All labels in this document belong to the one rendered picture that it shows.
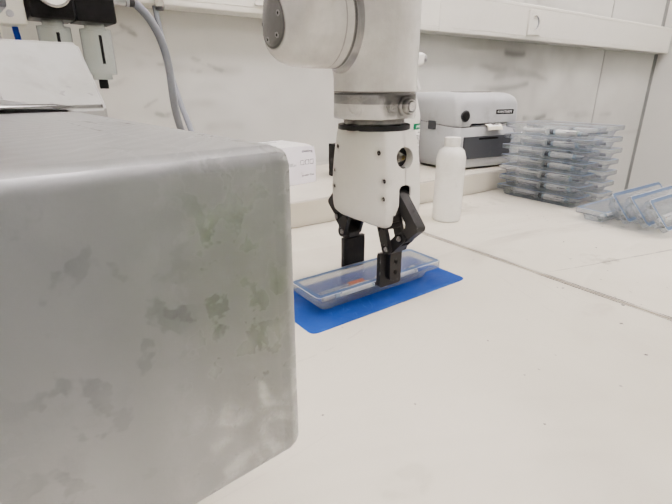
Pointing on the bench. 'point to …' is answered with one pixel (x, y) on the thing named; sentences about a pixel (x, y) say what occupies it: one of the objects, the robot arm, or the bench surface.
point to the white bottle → (449, 181)
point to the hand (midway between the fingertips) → (370, 261)
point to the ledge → (308, 211)
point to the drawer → (140, 310)
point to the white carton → (298, 160)
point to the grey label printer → (466, 124)
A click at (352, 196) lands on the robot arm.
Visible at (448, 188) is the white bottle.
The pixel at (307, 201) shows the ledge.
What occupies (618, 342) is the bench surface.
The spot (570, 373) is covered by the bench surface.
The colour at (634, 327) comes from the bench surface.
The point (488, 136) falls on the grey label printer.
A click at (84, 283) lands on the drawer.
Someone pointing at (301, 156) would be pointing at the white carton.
